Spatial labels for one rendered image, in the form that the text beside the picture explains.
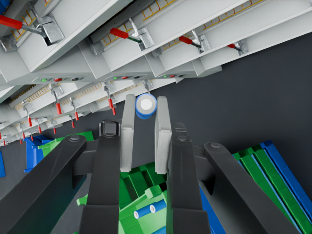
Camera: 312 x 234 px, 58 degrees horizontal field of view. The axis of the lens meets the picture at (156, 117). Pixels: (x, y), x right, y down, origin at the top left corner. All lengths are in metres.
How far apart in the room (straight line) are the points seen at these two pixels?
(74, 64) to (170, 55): 0.28
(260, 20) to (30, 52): 0.48
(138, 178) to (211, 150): 0.81
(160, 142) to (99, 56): 0.56
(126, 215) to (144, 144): 0.73
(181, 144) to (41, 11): 0.40
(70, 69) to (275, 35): 0.56
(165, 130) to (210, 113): 0.97
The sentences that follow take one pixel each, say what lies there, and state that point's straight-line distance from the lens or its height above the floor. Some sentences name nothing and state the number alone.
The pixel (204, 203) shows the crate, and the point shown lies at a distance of 0.67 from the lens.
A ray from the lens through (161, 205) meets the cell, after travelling 0.62.
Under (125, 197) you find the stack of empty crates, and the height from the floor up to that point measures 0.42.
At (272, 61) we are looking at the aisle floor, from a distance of 1.01.
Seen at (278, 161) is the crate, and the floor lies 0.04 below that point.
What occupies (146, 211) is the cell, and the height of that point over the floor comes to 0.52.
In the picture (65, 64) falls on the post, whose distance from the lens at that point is 0.67.
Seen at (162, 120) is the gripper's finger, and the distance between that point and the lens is 0.18.
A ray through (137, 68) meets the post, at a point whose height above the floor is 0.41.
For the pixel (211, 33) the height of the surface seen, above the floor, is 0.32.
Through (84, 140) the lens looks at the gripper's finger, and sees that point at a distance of 0.16.
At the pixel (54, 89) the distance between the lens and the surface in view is 0.94.
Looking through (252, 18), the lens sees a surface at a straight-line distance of 0.69.
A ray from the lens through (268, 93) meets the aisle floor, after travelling 1.01.
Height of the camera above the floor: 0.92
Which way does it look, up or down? 43 degrees down
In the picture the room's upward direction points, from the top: 100 degrees counter-clockwise
